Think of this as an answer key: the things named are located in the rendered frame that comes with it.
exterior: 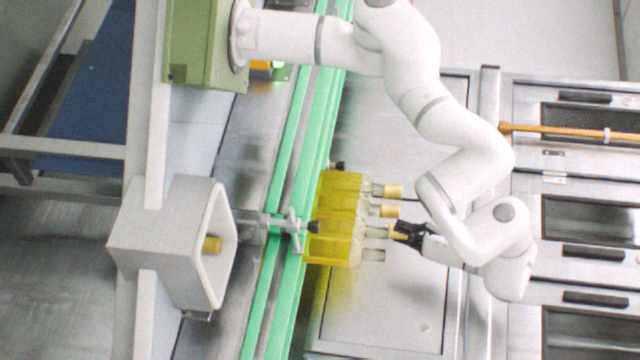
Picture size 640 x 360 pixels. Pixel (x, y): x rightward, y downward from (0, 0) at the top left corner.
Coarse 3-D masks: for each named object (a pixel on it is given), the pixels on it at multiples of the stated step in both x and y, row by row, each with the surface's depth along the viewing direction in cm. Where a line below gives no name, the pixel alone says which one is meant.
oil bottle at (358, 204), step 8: (320, 192) 172; (328, 192) 172; (336, 192) 171; (344, 192) 171; (352, 192) 171; (320, 200) 170; (328, 200) 170; (336, 200) 170; (344, 200) 170; (352, 200) 170; (360, 200) 170; (368, 200) 171; (312, 208) 170; (320, 208) 170; (328, 208) 169; (336, 208) 169; (344, 208) 169; (352, 208) 169; (360, 208) 169; (368, 208) 170; (360, 216) 170; (368, 216) 171
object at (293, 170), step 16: (320, 0) 195; (336, 0) 195; (304, 80) 178; (320, 80) 178; (304, 96) 175; (320, 96) 175; (304, 112) 173; (320, 112) 172; (288, 128) 170; (304, 128) 170; (320, 128) 169; (288, 144) 167; (304, 144) 167; (288, 160) 164; (304, 160) 164; (288, 176) 162; (304, 176) 161; (272, 192) 159; (288, 192) 159; (304, 192) 159; (272, 208) 157
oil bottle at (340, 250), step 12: (312, 240) 165; (324, 240) 164; (336, 240) 164; (348, 240) 164; (312, 252) 163; (324, 252) 163; (336, 252) 163; (348, 252) 162; (360, 252) 163; (324, 264) 166; (336, 264) 166; (348, 264) 165
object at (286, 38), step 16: (240, 0) 137; (240, 16) 136; (256, 16) 136; (272, 16) 136; (288, 16) 135; (304, 16) 135; (240, 32) 135; (256, 32) 135; (272, 32) 135; (288, 32) 134; (304, 32) 134; (240, 48) 136; (256, 48) 136; (272, 48) 136; (288, 48) 135; (304, 48) 134; (240, 64) 140; (304, 64) 139
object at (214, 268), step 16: (224, 192) 141; (208, 208) 133; (224, 208) 144; (208, 224) 132; (224, 224) 149; (224, 240) 153; (192, 256) 130; (208, 256) 152; (224, 256) 152; (208, 272) 150; (224, 272) 150; (208, 288) 137; (224, 288) 148
